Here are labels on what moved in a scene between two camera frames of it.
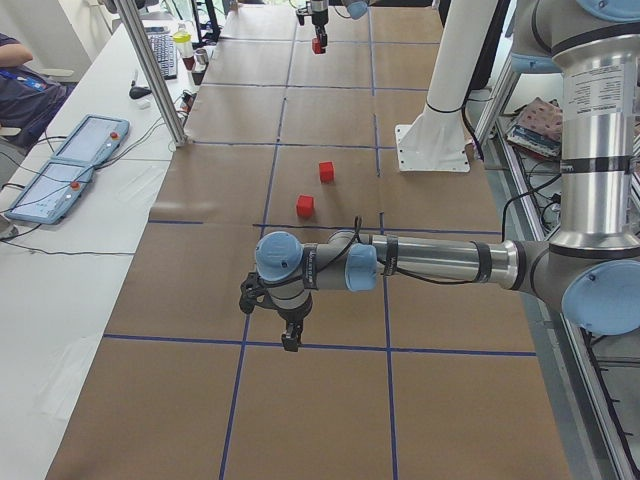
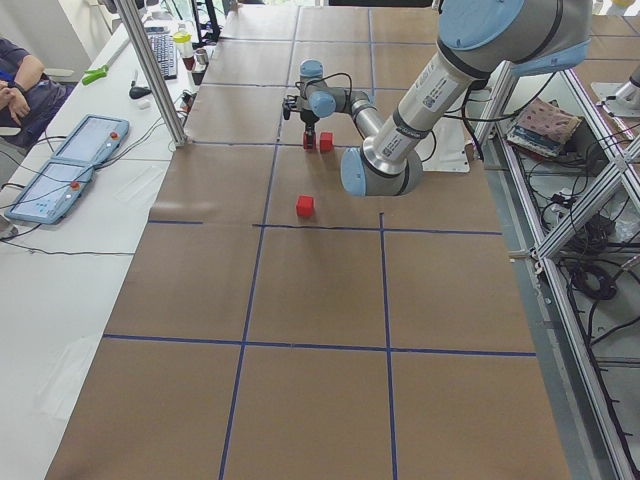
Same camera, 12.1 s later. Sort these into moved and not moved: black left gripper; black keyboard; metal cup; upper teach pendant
Moved: black left gripper
Not moved: metal cup; upper teach pendant; black keyboard
